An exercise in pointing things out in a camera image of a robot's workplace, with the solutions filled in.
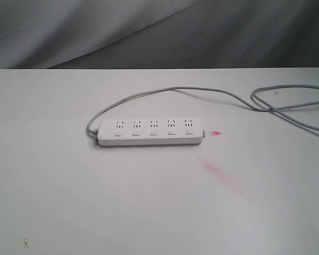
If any white five-outlet power strip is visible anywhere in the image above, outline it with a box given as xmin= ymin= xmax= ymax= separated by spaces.
xmin=97 ymin=117 xmax=205 ymax=147

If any grey power cable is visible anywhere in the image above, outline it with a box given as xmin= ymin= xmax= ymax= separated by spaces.
xmin=86 ymin=84 xmax=319 ymax=138

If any grey backdrop cloth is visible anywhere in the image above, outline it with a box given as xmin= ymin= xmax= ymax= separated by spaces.
xmin=0 ymin=1 xmax=319 ymax=69

